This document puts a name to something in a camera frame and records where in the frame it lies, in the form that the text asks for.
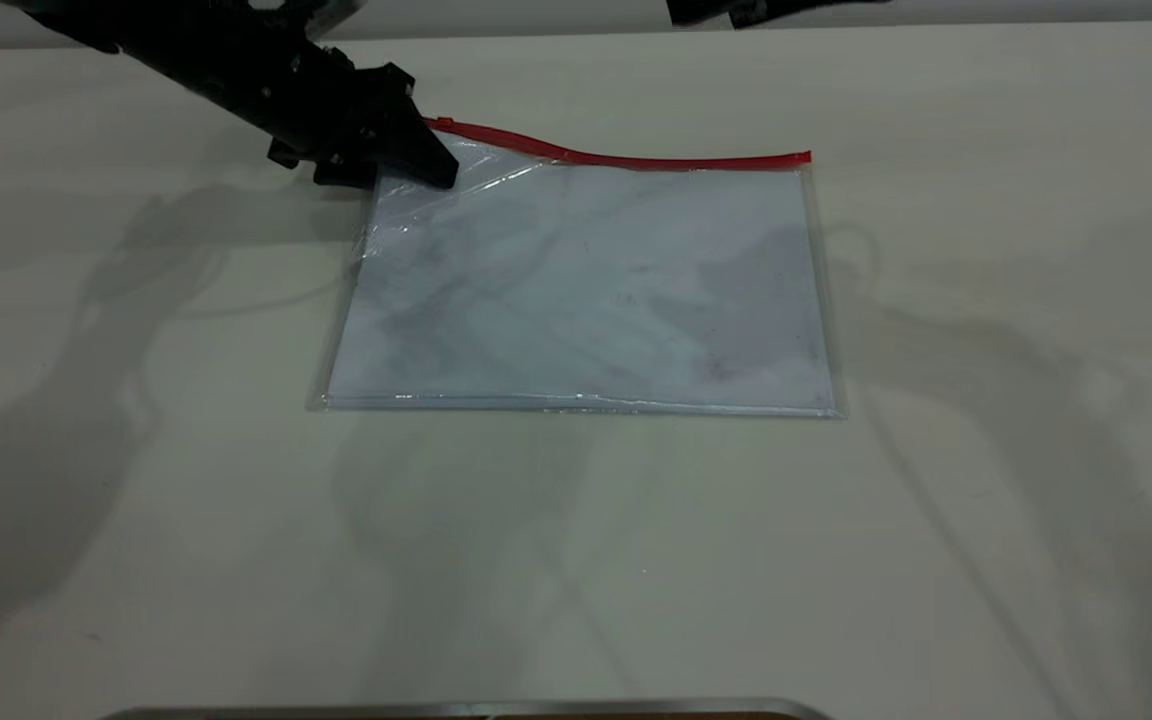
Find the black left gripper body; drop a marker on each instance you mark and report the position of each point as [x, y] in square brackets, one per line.
[331, 95]

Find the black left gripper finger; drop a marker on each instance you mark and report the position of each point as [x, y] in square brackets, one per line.
[416, 155]
[346, 174]

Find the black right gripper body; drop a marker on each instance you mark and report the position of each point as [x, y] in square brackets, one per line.
[816, 8]

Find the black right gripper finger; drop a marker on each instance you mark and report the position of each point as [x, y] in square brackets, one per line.
[706, 12]

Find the clear plastic zip bag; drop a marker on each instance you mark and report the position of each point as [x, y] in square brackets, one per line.
[586, 290]

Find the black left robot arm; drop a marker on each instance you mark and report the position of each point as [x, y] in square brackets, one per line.
[176, 45]

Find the white paper stack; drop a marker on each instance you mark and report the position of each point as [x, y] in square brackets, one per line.
[586, 300]

